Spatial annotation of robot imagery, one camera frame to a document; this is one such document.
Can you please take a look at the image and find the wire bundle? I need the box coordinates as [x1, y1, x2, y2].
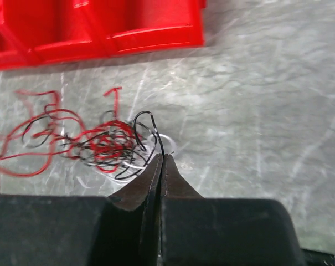
[0, 87, 177, 200]

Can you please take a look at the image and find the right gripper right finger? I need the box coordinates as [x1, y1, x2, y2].
[160, 155, 203, 265]

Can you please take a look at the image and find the black wire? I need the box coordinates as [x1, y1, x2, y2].
[114, 110, 166, 180]

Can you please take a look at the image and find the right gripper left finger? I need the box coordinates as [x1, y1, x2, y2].
[109, 154, 162, 265]

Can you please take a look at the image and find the red three-compartment bin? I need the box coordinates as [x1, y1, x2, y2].
[0, 1, 207, 70]

